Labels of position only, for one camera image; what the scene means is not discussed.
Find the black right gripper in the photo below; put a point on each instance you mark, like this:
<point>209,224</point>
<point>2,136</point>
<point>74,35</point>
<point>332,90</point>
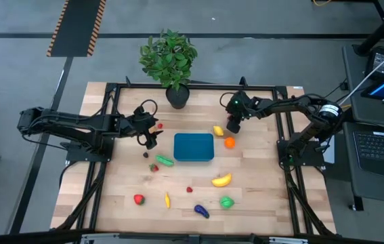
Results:
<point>237,105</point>

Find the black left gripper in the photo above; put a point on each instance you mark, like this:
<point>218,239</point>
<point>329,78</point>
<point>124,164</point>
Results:
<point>141,125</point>

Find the yellow lemon toy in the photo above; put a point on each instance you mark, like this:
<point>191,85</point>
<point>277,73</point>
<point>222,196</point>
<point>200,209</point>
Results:
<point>218,131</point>

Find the orange fruit toy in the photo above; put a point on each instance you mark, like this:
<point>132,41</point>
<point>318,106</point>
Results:
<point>230,142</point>

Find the red strawberry green leaves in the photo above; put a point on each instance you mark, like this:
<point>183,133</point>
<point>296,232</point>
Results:
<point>154,167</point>

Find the blue plastic tupperware container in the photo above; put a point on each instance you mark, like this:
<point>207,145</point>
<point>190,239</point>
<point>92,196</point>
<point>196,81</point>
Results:
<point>193,147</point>

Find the small red raspberry toy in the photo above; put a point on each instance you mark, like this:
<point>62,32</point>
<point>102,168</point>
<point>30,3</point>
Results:
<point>189,189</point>

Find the red plastic strawberry toy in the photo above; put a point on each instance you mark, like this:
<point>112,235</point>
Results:
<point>139,199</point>

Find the yellow corn toy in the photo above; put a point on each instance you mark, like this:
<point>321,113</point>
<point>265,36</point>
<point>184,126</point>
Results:
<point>167,200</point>

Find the yellow banana toy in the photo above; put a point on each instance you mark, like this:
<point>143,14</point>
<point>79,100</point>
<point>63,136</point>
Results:
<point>221,181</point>

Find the purple eggplant toy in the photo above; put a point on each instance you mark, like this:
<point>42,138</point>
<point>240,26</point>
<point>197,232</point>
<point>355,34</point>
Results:
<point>201,210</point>

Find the green bell pepper toy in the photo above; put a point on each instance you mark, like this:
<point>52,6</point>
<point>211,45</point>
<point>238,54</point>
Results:
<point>227,202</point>

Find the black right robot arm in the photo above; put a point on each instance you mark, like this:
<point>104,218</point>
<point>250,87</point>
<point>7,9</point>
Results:
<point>300,105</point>

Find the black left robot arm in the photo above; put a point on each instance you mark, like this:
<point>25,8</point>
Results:
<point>76,123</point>

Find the green artificial plant black pot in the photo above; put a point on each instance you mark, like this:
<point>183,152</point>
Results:
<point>168,57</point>

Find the dark grey desk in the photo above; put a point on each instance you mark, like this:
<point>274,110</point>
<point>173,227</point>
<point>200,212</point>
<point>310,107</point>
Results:
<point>354,84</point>

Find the silver aluminium profile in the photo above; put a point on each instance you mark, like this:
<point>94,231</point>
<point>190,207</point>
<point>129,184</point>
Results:
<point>100,239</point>
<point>288,240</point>

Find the black orange striped floor mat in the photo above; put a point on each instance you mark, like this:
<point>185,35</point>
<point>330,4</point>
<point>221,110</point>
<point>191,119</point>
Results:
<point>76,27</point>

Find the white rod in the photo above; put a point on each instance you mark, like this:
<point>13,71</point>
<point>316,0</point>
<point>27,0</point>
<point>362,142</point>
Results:
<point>374,73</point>

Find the black power adapter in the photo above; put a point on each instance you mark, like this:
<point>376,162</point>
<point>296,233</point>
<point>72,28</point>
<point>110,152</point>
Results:
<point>378,62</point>

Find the black laptop keyboard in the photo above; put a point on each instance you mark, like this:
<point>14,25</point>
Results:
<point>381,149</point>

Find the black stand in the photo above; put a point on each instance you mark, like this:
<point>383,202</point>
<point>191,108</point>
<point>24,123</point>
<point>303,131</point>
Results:
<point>381,31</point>

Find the black aluminium table frame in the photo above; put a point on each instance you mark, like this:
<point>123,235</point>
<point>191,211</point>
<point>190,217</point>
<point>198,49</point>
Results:
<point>212,86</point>

